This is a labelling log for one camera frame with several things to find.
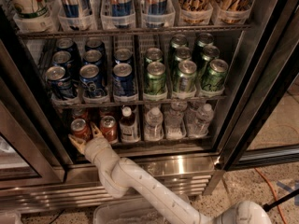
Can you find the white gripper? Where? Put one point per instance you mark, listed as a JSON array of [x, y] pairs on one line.
[[94, 148]]

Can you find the red coke can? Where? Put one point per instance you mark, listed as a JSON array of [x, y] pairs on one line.
[[80, 113], [106, 111], [81, 129], [108, 127]]

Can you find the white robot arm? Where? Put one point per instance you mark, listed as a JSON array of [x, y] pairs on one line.
[[118, 174]]

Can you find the front left blue pepsi can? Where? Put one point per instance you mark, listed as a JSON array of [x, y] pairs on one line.
[[60, 83]]

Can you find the blue pepsi can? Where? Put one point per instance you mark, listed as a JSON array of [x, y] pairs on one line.
[[123, 80], [91, 81], [60, 83]]

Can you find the front middle blue pepsi can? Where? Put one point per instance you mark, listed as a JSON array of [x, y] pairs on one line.
[[91, 81]]

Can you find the front right blue pepsi can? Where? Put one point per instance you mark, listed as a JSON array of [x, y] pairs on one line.
[[123, 80]]

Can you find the front left green can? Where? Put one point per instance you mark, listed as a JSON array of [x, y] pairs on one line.
[[155, 79]]

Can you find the green can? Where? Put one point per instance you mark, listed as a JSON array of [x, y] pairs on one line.
[[214, 76], [155, 79], [184, 76]]

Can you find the front middle green can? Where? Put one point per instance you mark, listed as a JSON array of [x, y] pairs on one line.
[[184, 76]]

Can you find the stainless steel fridge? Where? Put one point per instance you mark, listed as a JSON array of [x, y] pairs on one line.
[[55, 175]]

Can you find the front right green can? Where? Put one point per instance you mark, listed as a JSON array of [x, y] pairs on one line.
[[214, 76]]

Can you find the fridge glass door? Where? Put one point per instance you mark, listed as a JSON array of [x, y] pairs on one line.
[[264, 66]]

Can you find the brown drink bottle white label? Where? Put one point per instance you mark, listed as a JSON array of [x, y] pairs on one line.
[[128, 126]]

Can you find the left clear water bottle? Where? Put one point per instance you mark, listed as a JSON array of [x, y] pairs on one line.
[[153, 125]]

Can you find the clear water bottle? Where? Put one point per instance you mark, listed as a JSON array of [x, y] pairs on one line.
[[174, 120], [200, 120], [153, 125]]

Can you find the clear plastic bin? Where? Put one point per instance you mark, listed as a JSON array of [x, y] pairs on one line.
[[135, 211]]

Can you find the middle clear water bottle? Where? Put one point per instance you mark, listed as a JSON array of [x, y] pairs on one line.
[[174, 120]]

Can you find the right clear water bottle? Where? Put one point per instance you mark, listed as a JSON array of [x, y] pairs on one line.
[[200, 120]]

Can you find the black stand leg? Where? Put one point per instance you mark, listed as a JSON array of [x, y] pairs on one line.
[[267, 207]]

